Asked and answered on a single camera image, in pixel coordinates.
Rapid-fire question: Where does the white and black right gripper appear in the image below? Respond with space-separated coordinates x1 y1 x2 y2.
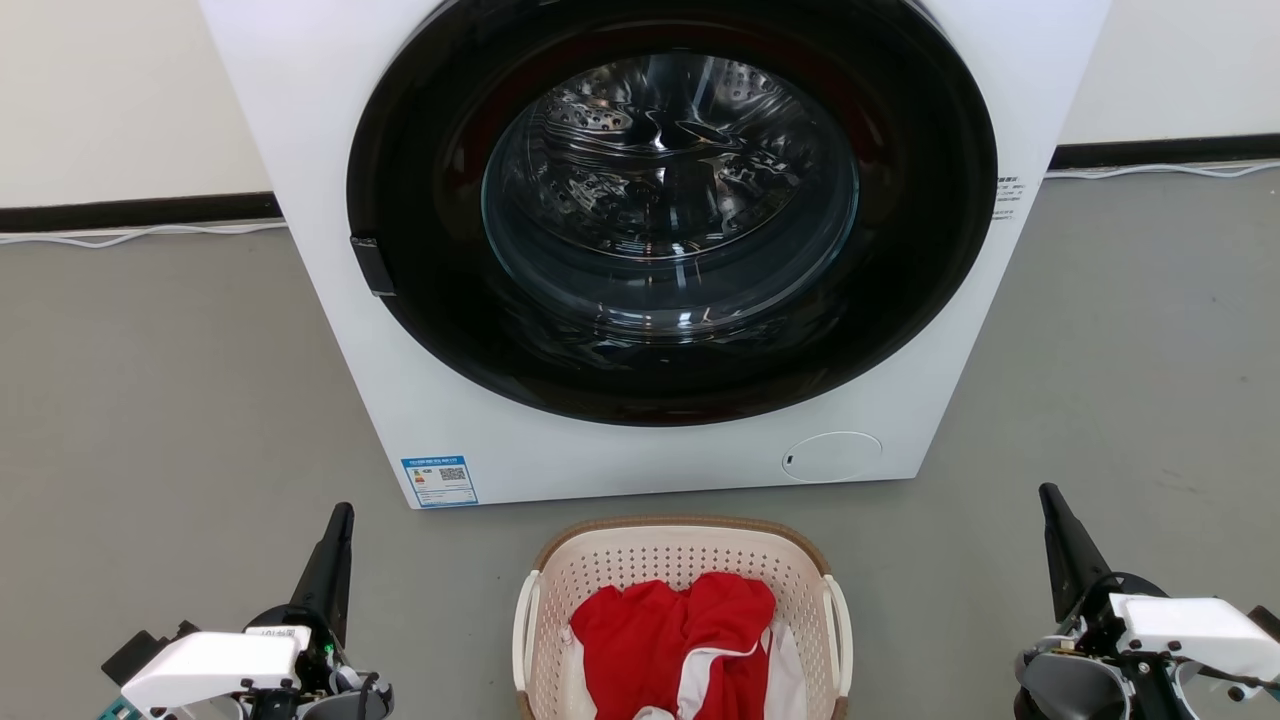
1038 483 1280 687

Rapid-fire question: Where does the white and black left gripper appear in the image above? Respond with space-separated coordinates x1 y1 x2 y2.
119 502 356 714

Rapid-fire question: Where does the cream perforated plastic laundry basket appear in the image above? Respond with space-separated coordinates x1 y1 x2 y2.
512 516 854 720

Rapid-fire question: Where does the blue energy label sticker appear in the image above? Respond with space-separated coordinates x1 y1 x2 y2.
401 456 479 509

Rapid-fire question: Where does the round white filter cover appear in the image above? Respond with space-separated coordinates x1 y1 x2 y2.
781 431 884 484

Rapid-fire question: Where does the round black glass washer door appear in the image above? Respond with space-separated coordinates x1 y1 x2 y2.
346 0 999 428

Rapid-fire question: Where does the white garment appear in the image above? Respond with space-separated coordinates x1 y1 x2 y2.
565 620 809 720

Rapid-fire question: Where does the red garment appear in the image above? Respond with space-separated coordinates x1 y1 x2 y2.
570 572 777 720

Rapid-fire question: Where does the black baseboard strip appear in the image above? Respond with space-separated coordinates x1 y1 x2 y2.
0 192 284 234
1050 133 1280 171

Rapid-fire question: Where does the white front-load washing machine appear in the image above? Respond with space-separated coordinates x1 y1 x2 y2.
197 0 1113 511

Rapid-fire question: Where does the black washer door handle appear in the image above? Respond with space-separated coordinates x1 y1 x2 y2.
350 236 397 298

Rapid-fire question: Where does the white floor cable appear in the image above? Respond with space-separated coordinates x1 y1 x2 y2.
0 220 289 249
1045 160 1280 181

